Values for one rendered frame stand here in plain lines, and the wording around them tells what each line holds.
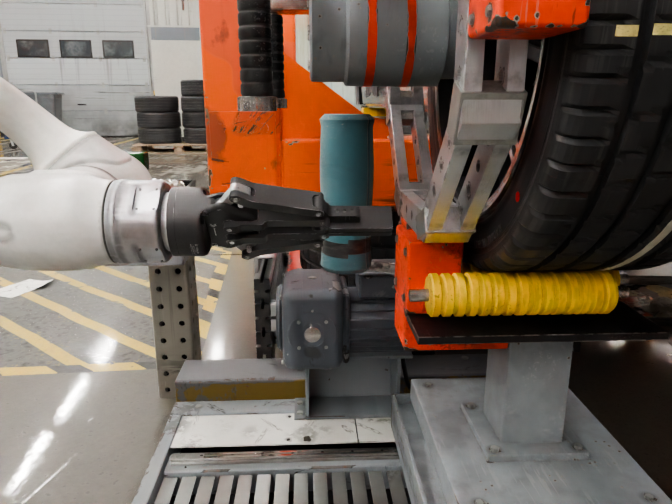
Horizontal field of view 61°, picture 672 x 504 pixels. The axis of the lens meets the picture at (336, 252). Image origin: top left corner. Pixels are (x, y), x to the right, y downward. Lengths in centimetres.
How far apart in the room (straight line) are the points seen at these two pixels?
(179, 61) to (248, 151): 1068
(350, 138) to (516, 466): 56
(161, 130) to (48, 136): 846
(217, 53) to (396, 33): 58
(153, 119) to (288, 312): 822
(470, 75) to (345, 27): 24
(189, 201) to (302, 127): 70
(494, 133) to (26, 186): 47
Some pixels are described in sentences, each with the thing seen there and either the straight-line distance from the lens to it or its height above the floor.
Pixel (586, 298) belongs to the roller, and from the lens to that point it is 81.
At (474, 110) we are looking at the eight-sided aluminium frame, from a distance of 58.
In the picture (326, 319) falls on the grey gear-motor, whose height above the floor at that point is 35.
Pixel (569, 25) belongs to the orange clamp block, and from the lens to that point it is 52.
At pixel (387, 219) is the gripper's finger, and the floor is 64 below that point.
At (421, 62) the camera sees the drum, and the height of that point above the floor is 81.
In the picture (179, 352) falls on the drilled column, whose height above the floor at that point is 13.
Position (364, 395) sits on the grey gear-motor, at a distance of 139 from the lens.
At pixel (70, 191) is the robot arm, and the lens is 63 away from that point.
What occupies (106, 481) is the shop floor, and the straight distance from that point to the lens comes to 136.
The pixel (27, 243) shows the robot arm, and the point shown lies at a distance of 64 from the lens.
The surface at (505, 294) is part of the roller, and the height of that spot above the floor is 52.
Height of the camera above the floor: 76
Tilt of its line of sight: 15 degrees down
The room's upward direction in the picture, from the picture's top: straight up
